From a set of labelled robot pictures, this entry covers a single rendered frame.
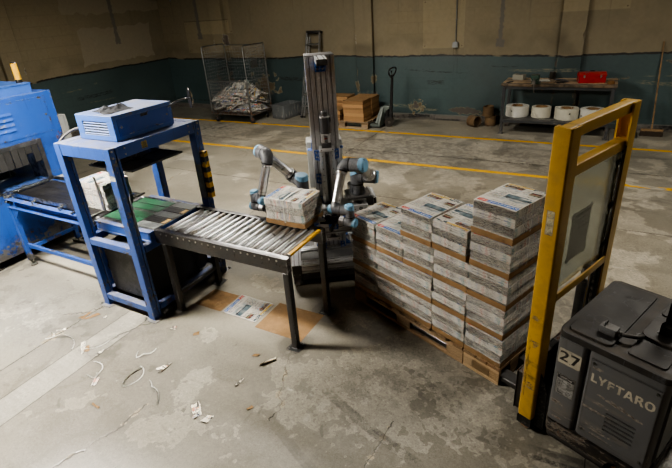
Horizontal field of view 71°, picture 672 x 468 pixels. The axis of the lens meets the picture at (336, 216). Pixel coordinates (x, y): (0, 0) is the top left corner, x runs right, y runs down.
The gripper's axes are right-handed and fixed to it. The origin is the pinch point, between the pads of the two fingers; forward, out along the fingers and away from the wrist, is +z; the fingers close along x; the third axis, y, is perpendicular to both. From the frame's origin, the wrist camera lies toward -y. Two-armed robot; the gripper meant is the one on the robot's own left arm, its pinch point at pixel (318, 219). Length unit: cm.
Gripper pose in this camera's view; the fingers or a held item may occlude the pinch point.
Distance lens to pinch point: 389.8
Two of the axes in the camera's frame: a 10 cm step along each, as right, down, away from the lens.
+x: -4.7, 3.7, -8.0
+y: -0.5, -9.2, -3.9
